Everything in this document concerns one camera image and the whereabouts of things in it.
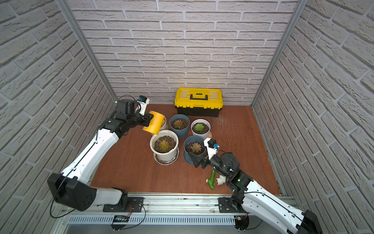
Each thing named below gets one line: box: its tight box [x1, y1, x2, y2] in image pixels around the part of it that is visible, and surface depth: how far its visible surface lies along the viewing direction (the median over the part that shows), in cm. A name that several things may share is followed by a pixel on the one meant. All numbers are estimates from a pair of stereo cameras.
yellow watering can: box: [142, 110, 166, 136], surface depth 80 cm
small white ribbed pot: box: [190, 118, 211, 140], surface depth 96 cm
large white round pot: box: [149, 129, 179, 162], surface depth 87 cm
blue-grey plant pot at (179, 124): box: [169, 114, 190, 138], surface depth 97 cm
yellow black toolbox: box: [174, 87, 224, 117], surface depth 103 cm
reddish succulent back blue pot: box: [173, 119, 184, 130], surface depth 97 cm
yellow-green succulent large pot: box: [158, 139, 170, 152], surface depth 86 cm
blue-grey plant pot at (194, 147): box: [183, 135, 208, 165], surface depth 88 cm
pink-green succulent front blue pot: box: [190, 142, 203, 155], surface depth 87 cm
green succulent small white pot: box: [194, 123, 205, 132], surface depth 96 cm
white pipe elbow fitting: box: [215, 174, 227, 186], surface depth 81 cm
